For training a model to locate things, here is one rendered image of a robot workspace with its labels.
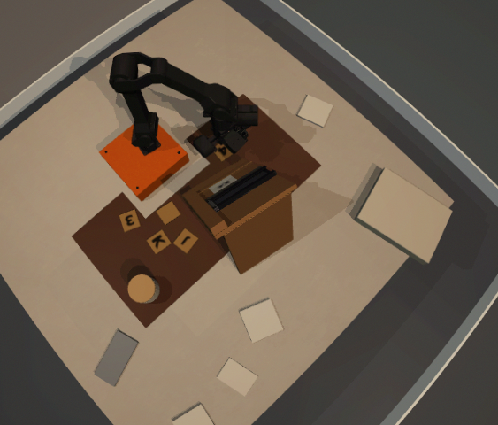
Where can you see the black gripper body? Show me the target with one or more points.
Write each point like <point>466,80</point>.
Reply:
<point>206,146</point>

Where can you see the white paper ticket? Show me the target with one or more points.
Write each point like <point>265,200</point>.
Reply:
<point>223,183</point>

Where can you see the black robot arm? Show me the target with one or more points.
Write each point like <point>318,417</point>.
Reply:
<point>217,101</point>

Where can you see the grey cylindrical canister with brown lid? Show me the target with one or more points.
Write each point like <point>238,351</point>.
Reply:
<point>143,289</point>

